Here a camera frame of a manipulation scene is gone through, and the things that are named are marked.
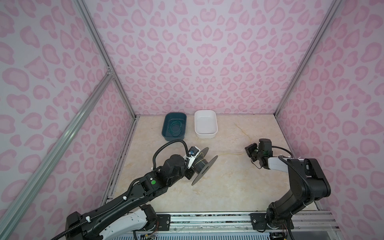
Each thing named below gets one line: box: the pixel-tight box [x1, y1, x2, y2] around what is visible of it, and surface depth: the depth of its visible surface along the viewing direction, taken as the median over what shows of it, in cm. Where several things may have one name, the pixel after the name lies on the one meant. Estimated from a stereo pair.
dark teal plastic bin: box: [161, 112, 187, 142], surface depth 112 cm
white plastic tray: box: [194, 109, 219, 139], surface depth 115 cm
